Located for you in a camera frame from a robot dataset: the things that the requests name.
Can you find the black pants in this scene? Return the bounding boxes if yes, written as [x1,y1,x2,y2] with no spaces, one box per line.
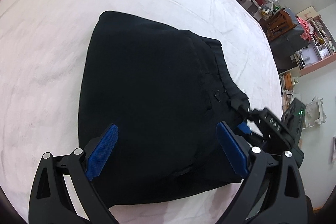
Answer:
[78,11,249,207]

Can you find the brown wooden chair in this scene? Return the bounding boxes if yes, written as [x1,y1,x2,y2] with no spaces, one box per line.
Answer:
[266,10,296,40]

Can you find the pink bed sheet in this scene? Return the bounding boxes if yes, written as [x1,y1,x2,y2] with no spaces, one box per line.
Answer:
[1,0,282,219]

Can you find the pink wall shelf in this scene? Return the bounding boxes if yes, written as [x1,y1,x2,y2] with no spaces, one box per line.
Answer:
[294,14,335,76]

